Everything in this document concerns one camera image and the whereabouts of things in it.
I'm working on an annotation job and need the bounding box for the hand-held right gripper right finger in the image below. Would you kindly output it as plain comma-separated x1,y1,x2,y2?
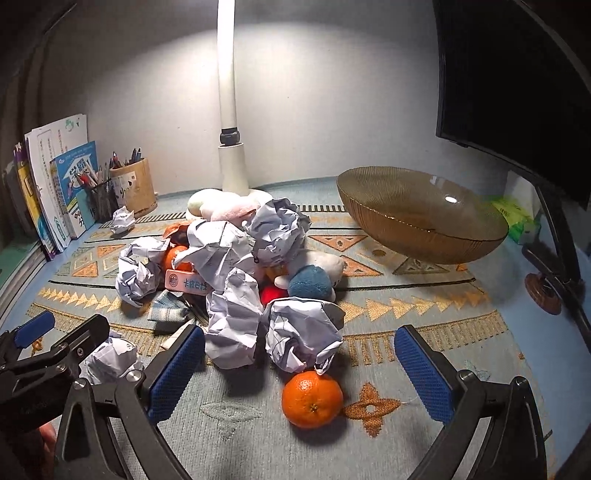
394,324,548,480

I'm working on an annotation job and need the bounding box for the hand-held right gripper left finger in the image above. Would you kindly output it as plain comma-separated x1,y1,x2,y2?
54,324,206,480

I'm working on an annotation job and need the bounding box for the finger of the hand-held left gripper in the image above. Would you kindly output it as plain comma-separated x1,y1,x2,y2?
9,315,112,378
0,310,56,366

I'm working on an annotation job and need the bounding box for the white paper ball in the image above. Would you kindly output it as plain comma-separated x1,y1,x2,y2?
242,198,312,266
264,298,346,374
81,336,145,386
115,236,171,308
173,219,266,296
110,207,136,236
205,268,264,369

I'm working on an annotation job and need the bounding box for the checked cloth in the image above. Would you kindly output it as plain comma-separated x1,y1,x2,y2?
148,291,188,333

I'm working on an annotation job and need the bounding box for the orange mandarin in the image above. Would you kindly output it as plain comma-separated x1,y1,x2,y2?
161,246,192,273
281,370,345,430

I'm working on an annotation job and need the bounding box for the red plush toy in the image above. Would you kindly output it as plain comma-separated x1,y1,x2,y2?
260,286,289,306

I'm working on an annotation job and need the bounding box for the blue and white plush toy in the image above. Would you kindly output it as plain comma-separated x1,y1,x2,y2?
274,251,347,302

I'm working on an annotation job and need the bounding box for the amber glass bowl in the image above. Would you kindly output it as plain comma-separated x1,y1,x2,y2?
336,166,509,265

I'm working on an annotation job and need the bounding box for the pastel bear plush toy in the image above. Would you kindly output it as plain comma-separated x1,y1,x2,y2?
187,189,245,222
231,191,274,217

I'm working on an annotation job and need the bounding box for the patterned blue table mat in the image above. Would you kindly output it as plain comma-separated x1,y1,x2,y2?
0,175,555,480

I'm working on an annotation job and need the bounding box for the black mesh pen holder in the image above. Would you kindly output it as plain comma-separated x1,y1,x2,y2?
88,181,120,223

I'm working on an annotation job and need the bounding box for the yellow book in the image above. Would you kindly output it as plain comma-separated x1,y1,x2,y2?
13,143,58,257

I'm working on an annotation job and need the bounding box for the round wooden coaster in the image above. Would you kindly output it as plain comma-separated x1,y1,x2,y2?
525,272,563,315

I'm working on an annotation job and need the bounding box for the blue book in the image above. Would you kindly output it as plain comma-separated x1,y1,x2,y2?
50,141,99,240

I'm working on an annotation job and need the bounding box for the wooden pen holder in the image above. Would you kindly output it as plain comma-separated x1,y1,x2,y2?
110,158,158,214

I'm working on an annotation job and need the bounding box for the bundle of pens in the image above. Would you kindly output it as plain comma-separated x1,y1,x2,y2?
110,148,144,169
69,164,114,190

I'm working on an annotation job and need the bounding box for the row of books and booklets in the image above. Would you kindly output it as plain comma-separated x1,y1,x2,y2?
24,114,88,250

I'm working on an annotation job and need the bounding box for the green tissue pack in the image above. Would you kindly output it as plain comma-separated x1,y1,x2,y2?
489,171,542,245

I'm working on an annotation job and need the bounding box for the white desk lamp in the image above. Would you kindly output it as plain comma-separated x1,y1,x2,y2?
216,0,278,197

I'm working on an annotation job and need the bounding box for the black monitor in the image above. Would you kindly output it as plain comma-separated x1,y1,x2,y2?
433,0,591,209

